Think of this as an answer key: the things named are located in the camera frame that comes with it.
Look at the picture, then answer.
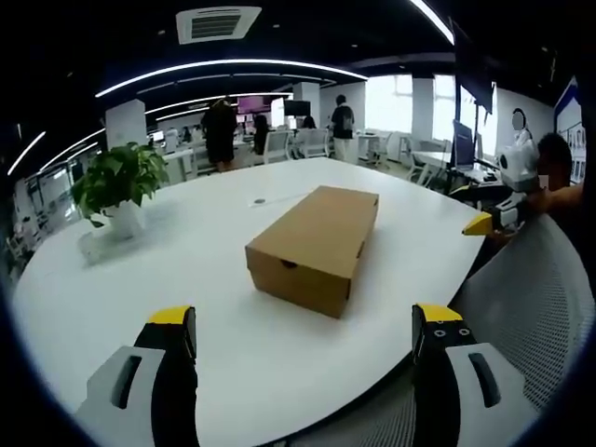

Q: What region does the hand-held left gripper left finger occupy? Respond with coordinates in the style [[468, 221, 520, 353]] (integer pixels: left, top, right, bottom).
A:
[[74, 305, 200, 447]]

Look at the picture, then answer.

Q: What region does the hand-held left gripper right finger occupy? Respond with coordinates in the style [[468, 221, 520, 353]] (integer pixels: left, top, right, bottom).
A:
[[410, 302, 536, 447]]

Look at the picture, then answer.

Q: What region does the brown cardboard shoe box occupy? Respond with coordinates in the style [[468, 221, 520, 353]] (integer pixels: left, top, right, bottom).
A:
[[244, 184, 380, 320]]

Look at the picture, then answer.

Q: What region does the computer monitor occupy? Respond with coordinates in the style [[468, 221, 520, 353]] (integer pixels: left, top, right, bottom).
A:
[[452, 118, 476, 169]]

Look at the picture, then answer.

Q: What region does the grey mesh office chair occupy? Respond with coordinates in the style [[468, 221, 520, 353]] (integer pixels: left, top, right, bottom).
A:
[[278, 214, 596, 447]]

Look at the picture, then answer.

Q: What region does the white office chair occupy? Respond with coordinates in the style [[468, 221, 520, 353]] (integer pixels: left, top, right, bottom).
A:
[[263, 129, 294, 164], [297, 128, 330, 159], [405, 151, 443, 188]]

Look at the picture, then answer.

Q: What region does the white plant pot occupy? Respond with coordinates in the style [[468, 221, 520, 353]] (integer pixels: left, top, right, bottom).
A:
[[102, 202, 146, 239]]

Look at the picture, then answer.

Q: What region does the green potted plant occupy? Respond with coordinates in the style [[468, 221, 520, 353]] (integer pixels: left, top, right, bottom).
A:
[[70, 142, 171, 228]]

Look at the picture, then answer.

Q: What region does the ceiling air conditioner vent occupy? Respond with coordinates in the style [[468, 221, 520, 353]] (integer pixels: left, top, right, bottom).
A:
[[175, 6, 263, 47]]

